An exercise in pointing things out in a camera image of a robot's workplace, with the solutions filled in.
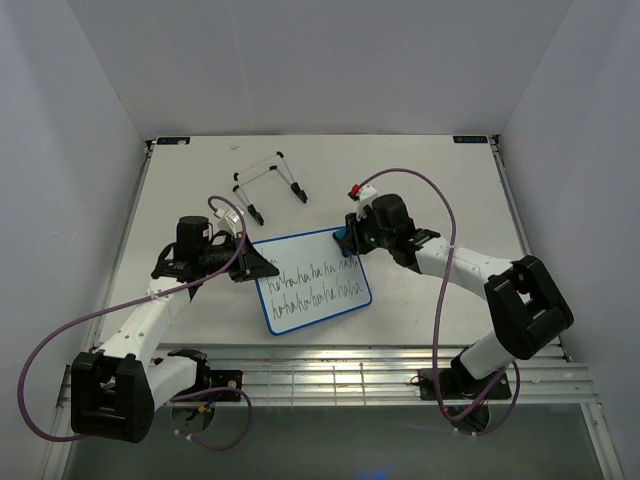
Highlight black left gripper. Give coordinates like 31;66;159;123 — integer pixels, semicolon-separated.
201;232;281;283

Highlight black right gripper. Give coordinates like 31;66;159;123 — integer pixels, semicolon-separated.
339;206;393;257

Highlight blue whiteboard eraser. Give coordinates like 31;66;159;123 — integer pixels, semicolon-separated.
332;227;352;258

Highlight blue framed whiteboard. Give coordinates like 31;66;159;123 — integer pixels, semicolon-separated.
255;227;373;336

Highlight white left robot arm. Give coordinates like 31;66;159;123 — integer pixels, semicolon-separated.
71;211;279;443

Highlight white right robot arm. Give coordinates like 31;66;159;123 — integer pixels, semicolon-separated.
334;186;574;398

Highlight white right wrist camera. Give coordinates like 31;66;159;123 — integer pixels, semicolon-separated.
349;184;378;220

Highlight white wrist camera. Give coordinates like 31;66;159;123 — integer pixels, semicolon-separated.
349;184;378;220
213;208;244;237

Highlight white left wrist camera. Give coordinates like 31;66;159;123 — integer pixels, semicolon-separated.
213;208;244;237

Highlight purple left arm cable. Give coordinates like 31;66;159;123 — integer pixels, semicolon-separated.
17;195;256;452

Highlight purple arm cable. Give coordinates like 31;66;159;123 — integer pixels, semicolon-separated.
349;168;521;439
17;195;256;452

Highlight black wire board stand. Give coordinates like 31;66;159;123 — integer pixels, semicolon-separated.
232;150;308;226

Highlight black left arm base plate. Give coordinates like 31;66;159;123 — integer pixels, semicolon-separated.
204;370;243;404

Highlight aluminium table edge rail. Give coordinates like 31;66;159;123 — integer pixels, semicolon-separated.
57;344;599;409

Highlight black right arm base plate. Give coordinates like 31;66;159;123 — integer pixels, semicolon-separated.
410;368;512;400

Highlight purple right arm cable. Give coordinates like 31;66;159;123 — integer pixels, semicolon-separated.
349;168;521;439

